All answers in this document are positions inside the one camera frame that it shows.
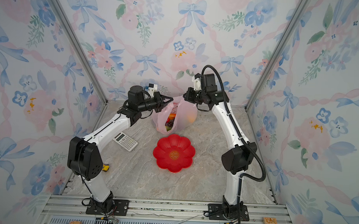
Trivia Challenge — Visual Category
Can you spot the corner aluminium post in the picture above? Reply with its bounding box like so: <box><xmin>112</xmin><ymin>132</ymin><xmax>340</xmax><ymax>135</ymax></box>
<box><xmin>48</xmin><ymin>0</ymin><xmax>108</xmax><ymax>105</ymax></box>
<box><xmin>245</xmin><ymin>0</ymin><xmax>310</xmax><ymax>111</ymax></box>

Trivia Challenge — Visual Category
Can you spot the pink plastic bag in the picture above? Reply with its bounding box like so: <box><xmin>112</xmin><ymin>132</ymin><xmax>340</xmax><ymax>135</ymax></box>
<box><xmin>152</xmin><ymin>96</ymin><xmax>198</xmax><ymax>136</ymax></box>

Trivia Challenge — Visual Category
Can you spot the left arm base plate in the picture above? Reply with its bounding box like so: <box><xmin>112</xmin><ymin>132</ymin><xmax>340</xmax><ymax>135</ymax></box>
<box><xmin>83</xmin><ymin>198</ymin><xmax>130</xmax><ymax>216</ymax></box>

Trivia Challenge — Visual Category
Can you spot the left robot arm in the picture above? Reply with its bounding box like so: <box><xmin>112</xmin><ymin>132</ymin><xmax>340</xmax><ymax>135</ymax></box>
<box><xmin>67</xmin><ymin>86</ymin><xmax>174</xmax><ymax>216</ymax></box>

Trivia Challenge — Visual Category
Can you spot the small wooden tag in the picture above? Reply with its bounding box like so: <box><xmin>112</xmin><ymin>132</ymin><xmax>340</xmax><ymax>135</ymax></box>
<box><xmin>263</xmin><ymin>217</ymin><xmax>278</xmax><ymax>224</ymax></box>

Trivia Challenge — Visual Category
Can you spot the left corner aluminium post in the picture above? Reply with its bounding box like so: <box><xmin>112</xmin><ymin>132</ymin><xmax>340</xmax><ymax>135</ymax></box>
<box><xmin>48</xmin><ymin>0</ymin><xmax>108</xmax><ymax>105</ymax></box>

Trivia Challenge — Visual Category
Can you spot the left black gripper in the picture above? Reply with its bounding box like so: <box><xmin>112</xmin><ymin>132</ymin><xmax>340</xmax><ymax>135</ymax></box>
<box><xmin>138</xmin><ymin>92</ymin><xmax>174</xmax><ymax>116</ymax></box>

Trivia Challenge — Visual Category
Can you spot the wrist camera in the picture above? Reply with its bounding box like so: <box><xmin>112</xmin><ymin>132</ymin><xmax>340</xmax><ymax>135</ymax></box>
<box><xmin>144</xmin><ymin>83</ymin><xmax>158</xmax><ymax>97</ymax></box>
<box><xmin>192</xmin><ymin>73</ymin><xmax>202</xmax><ymax>91</ymax></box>

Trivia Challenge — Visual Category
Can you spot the black corrugated cable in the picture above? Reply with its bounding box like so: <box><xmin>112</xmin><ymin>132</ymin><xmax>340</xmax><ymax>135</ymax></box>
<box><xmin>197</xmin><ymin>64</ymin><xmax>271</xmax><ymax>183</ymax></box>

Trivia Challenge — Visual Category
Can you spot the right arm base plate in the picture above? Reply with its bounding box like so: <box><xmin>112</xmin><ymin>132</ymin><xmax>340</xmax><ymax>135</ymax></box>
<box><xmin>204</xmin><ymin>203</ymin><xmax>250</xmax><ymax>222</ymax></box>

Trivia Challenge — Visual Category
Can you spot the aluminium front rail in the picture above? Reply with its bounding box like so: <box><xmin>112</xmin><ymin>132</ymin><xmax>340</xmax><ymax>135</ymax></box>
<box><xmin>36</xmin><ymin>195</ymin><xmax>292</xmax><ymax>224</ymax></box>

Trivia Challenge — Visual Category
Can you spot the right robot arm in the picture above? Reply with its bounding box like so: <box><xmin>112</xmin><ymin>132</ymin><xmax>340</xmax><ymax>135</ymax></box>
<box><xmin>183</xmin><ymin>74</ymin><xmax>257</xmax><ymax>220</ymax></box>

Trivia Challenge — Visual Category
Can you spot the right corner aluminium post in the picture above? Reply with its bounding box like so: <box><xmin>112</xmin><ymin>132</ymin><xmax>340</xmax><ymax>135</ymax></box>
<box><xmin>245</xmin><ymin>0</ymin><xmax>310</xmax><ymax>111</ymax></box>

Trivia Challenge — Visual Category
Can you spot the small yellow black object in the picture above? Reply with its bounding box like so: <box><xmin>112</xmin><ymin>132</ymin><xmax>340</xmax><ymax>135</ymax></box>
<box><xmin>102</xmin><ymin>164</ymin><xmax>110</xmax><ymax>172</ymax></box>

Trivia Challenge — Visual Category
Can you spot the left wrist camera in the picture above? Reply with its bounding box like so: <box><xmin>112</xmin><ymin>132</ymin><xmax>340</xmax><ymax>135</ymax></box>
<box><xmin>144</xmin><ymin>83</ymin><xmax>158</xmax><ymax>97</ymax></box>

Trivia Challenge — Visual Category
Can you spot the white calculator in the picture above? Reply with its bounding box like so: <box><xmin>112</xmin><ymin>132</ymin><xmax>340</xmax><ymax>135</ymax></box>
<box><xmin>113</xmin><ymin>132</ymin><xmax>138</xmax><ymax>152</ymax></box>

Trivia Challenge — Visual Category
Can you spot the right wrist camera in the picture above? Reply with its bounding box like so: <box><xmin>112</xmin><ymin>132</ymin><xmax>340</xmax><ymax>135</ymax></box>
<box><xmin>192</xmin><ymin>73</ymin><xmax>202</xmax><ymax>91</ymax></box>

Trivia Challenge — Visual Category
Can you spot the red flower-shaped plate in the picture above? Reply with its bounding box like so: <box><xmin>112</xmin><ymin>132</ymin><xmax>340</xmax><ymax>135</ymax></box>
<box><xmin>153</xmin><ymin>134</ymin><xmax>196</xmax><ymax>173</ymax></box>

